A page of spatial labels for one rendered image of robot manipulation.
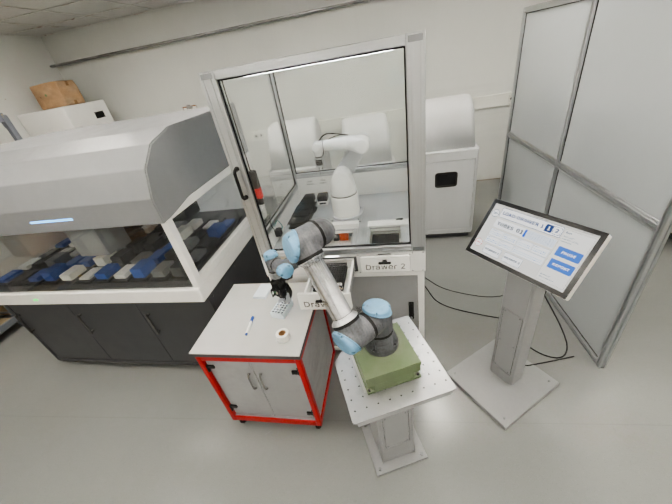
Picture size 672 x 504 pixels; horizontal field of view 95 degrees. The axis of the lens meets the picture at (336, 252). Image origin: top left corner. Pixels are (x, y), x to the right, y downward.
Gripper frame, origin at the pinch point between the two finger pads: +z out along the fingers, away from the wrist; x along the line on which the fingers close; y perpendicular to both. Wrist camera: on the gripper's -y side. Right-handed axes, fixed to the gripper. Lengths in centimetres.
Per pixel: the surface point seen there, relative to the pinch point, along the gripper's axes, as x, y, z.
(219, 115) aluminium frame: -23, -22, -99
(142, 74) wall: -343, -273, -136
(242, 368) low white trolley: -16.1, 34.9, 20.7
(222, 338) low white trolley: -27.2, 29.5, 5.2
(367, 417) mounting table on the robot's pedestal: 61, 51, 6
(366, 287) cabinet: 37, -35, 14
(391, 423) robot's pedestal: 64, 32, 44
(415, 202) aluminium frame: 68, -40, -44
